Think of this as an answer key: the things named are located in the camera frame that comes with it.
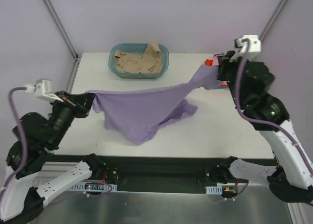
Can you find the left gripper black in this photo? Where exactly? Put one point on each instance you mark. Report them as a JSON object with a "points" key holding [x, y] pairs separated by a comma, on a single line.
{"points": [[75, 104]]}

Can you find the left aluminium frame post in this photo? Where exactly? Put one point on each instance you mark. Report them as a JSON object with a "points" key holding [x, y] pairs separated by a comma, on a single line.
{"points": [[53, 13]]}

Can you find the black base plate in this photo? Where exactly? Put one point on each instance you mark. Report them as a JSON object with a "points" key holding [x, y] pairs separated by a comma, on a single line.
{"points": [[159, 174]]}

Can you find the grey cable duct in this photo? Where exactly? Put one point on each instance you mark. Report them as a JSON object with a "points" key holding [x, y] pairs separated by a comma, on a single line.
{"points": [[93, 187], [214, 190]]}

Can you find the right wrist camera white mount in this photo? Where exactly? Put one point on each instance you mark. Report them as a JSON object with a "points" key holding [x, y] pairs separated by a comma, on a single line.
{"points": [[249, 44]]}

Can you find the purple t shirt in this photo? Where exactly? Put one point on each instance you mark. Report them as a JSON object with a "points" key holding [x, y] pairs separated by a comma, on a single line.
{"points": [[138, 115]]}

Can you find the blue folded t shirt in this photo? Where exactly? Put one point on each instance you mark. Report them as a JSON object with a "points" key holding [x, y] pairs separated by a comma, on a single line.
{"points": [[221, 87]]}

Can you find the aluminium frame post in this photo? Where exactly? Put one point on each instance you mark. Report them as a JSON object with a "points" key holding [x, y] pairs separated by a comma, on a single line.
{"points": [[273, 19], [53, 13]]}

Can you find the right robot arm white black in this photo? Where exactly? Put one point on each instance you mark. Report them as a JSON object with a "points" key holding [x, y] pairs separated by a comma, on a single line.
{"points": [[291, 180]]}

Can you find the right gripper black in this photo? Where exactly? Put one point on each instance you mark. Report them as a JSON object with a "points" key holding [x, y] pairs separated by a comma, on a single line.
{"points": [[225, 69]]}

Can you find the left grey cable duct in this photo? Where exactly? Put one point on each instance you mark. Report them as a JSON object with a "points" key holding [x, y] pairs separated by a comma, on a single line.
{"points": [[93, 187]]}

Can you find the right aluminium frame post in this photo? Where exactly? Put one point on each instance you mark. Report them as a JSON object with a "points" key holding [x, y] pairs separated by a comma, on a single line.
{"points": [[273, 19]]}

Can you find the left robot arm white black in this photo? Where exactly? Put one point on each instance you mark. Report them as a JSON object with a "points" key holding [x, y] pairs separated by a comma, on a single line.
{"points": [[20, 202]]}

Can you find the right grey cable duct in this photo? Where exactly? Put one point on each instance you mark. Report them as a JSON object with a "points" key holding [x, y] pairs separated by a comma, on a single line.
{"points": [[214, 190]]}

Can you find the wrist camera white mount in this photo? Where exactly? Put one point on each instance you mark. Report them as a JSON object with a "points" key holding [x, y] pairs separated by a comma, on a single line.
{"points": [[43, 90], [249, 44]]}

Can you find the pink folded t shirt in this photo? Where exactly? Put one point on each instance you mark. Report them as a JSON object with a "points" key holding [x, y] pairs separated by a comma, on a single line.
{"points": [[215, 61]]}

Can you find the teal plastic basket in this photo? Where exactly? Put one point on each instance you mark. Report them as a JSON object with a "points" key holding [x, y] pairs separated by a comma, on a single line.
{"points": [[139, 48]]}

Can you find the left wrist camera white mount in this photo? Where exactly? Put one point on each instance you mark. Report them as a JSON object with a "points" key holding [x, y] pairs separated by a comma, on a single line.
{"points": [[43, 90]]}

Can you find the beige t shirt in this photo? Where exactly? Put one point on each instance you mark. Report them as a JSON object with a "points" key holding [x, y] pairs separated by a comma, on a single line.
{"points": [[148, 63]]}

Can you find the orange folded t shirt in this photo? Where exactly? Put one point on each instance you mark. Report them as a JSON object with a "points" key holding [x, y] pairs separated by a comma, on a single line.
{"points": [[209, 62]]}

